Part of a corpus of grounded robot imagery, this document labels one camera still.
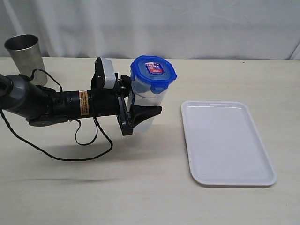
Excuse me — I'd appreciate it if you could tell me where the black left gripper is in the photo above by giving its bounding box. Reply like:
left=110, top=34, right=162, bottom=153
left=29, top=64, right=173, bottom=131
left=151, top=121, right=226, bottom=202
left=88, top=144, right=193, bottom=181
left=89, top=57, right=163, bottom=136

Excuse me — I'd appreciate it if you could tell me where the clear plastic container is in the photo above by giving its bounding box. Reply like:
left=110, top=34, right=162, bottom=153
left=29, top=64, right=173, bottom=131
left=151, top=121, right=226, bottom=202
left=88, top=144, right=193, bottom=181
left=127, top=77, right=168, bottom=133

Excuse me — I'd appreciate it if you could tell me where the blue container lid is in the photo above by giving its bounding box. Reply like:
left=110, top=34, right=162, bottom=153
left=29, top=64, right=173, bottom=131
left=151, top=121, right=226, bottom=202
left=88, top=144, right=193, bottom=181
left=130, top=55, right=177, bottom=95

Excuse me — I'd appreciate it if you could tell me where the stainless steel cup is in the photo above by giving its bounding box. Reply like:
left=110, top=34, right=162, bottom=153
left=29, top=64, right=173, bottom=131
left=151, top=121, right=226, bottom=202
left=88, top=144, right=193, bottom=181
left=4, top=34, right=45, bottom=77

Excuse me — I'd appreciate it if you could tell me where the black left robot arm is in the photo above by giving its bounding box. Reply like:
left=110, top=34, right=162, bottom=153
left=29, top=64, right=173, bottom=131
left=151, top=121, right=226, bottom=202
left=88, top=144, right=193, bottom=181
left=0, top=57, right=162, bottom=135

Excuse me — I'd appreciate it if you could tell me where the white backdrop curtain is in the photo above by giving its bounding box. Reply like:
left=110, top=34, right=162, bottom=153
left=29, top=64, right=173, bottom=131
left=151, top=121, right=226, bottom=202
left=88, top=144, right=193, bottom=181
left=0, top=0, right=300, bottom=60

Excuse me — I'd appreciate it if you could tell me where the white plastic tray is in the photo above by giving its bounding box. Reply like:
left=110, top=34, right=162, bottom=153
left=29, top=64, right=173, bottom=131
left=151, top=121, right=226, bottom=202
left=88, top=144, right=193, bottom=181
left=181, top=100, right=277, bottom=188

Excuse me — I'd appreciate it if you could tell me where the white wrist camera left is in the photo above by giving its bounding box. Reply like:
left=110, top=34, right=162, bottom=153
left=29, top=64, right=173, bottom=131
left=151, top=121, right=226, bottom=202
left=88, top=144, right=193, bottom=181
left=101, top=57, right=116, bottom=89

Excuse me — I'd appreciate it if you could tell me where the black camera cable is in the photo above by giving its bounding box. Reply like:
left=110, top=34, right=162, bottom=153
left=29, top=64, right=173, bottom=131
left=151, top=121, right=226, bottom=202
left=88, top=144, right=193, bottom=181
left=0, top=68, right=113, bottom=162

